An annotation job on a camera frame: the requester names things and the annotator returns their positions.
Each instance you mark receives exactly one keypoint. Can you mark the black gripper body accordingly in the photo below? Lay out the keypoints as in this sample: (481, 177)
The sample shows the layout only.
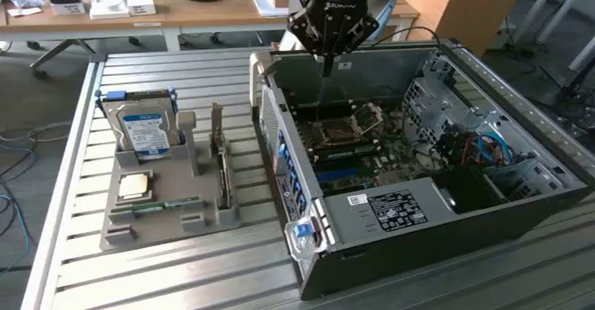
(339, 0)

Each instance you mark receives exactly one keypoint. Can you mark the graphics card with metal bracket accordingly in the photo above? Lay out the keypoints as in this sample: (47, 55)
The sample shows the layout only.
(223, 170)

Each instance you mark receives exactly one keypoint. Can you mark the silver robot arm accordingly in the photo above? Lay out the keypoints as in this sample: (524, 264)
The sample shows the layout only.
(292, 42)

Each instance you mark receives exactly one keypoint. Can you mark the white paper stack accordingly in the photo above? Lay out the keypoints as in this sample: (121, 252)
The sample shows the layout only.
(269, 7)

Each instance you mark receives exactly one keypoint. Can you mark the wooden cabinet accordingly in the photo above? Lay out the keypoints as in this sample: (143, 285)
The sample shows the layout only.
(464, 10)

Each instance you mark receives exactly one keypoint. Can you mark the metal socket cover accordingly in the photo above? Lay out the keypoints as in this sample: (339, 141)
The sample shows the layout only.
(367, 116)

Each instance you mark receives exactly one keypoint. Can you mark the perforated silver disk bay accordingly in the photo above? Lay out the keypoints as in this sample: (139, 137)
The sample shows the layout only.
(427, 108)

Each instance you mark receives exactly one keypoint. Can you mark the CPU socket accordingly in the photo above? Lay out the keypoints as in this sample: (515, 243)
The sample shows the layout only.
(335, 132)

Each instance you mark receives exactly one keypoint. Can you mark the small white box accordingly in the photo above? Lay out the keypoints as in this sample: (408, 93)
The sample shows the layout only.
(140, 5)

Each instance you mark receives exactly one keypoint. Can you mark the green motherboard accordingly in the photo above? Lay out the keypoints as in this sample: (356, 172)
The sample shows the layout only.
(399, 158)

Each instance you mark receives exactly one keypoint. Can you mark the flat white box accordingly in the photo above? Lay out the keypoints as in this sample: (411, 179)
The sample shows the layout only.
(109, 10)

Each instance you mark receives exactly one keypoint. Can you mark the blue expansion slot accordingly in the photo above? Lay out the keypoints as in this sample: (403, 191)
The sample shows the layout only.
(336, 174)

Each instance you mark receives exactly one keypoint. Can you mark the silver chipset heatsink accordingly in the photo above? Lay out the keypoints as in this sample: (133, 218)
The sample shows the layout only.
(392, 178)

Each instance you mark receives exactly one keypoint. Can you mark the hard disk with blue carrier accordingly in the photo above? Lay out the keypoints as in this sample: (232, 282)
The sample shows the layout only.
(139, 132)

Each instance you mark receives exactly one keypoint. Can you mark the white box with black inset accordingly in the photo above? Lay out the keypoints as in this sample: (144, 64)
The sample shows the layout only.
(65, 5)

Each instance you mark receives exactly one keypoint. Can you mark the black plastic shroud box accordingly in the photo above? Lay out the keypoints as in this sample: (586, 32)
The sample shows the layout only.
(469, 191)

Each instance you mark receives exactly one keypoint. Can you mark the grey power supply unit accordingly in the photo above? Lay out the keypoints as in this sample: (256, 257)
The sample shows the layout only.
(353, 226)

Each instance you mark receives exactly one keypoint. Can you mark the CPU chip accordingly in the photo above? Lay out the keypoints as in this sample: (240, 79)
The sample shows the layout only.
(133, 186)

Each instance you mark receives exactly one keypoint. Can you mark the blue case latch tab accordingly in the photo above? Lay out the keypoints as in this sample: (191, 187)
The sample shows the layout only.
(301, 230)

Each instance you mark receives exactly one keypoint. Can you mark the paper tag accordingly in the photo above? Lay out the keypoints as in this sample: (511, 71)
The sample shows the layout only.
(23, 12)

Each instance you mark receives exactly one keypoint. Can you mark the grey parts rack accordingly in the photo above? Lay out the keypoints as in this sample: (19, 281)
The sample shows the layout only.
(185, 226)

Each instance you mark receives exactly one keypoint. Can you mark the open black PC case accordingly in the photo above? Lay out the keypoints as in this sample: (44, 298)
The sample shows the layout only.
(417, 264)

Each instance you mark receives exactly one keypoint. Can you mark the white table frame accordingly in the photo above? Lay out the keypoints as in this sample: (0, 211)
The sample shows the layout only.
(560, 10)

